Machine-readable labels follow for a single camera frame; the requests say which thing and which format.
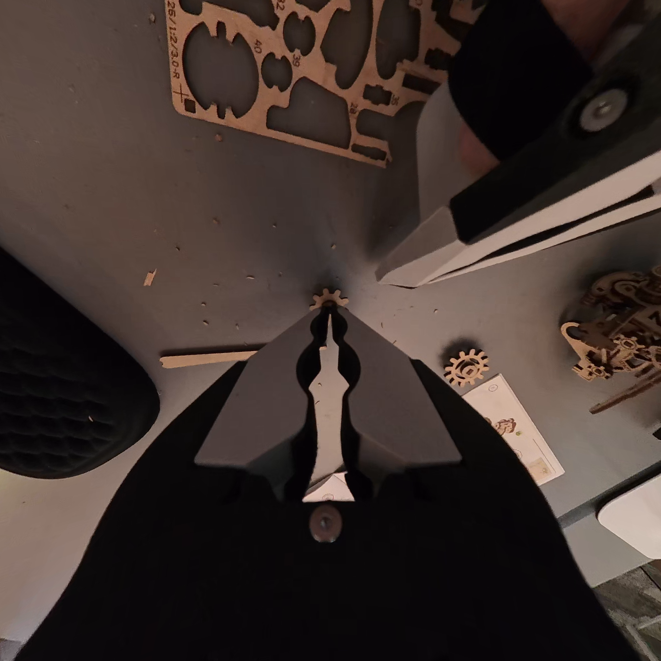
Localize small wooden gear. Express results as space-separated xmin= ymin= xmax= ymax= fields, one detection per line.
xmin=309 ymin=286 xmax=350 ymax=313
xmin=443 ymin=347 xmax=491 ymax=389

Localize flat wooden stick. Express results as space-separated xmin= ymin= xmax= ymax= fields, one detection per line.
xmin=158 ymin=347 xmax=260 ymax=371

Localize printed instruction booklet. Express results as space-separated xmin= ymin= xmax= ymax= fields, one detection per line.
xmin=302 ymin=372 xmax=567 ymax=504

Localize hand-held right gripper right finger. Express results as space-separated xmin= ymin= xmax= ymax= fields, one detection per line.
xmin=332 ymin=307 xmax=463 ymax=490

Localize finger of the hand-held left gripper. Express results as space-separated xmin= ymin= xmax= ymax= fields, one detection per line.
xmin=412 ymin=194 xmax=661 ymax=288
xmin=376 ymin=157 xmax=661 ymax=286

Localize person's left hand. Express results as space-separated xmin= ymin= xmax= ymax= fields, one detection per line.
xmin=458 ymin=125 xmax=502 ymax=172

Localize laser-cut plywood sheet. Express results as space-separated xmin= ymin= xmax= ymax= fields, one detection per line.
xmin=164 ymin=0 xmax=489 ymax=169

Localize white plastic base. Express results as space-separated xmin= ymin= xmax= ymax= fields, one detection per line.
xmin=595 ymin=473 xmax=661 ymax=560

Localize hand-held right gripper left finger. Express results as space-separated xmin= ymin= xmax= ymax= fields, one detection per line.
xmin=194 ymin=308 xmax=332 ymax=497

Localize partly built wooden model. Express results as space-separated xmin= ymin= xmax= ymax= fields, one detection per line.
xmin=559 ymin=267 xmax=661 ymax=415

